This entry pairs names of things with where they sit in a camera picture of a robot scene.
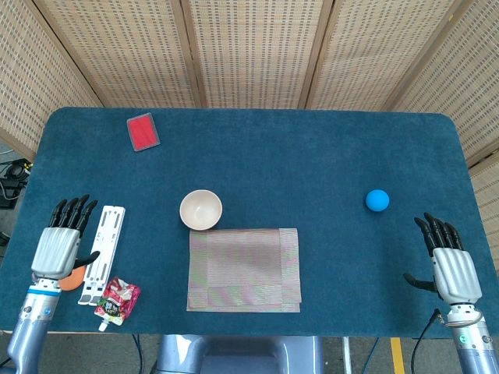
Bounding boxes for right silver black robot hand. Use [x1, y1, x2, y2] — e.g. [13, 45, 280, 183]
[402, 212, 483, 305]

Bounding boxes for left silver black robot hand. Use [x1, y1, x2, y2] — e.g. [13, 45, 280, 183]
[30, 193, 101, 281]

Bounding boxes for beige bowl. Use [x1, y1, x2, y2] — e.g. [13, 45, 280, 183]
[179, 189, 224, 231]

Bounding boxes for beige woven placemat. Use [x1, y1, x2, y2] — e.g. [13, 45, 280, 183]
[186, 228, 303, 314]

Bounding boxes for white folding stand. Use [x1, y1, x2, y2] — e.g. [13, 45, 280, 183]
[77, 205, 126, 305]

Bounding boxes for red drink pouch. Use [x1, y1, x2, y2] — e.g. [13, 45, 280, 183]
[94, 276, 142, 333]

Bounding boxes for black floor equipment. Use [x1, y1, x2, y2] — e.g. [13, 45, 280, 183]
[0, 157, 32, 210]

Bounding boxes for blue ball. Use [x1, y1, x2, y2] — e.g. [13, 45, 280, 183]
[365, 189, 391, 213]

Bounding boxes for metal table leg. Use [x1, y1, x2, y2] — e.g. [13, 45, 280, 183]
[342, 337, 353, 374]

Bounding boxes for red flat card case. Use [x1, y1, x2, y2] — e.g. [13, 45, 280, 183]
[126, 111, 161, 153]

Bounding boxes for blue table cloth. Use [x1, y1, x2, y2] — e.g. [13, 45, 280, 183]
[0, 107, 499, 339]

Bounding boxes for blue-grey robot torso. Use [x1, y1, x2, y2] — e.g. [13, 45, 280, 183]
[154, 333, 325, 374]

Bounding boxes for bamboo folding screen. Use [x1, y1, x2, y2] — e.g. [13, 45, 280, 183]
[0, 0, 499, 168]

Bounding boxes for orange foam ring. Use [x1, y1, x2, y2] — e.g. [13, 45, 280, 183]
[58, 266, 86, 292]

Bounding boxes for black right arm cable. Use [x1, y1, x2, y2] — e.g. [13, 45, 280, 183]
[411, 308, 444, 374]

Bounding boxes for blue cable under table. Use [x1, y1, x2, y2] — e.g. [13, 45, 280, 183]
[131, 333, 143, 374]
[364, 337, 381, 374]

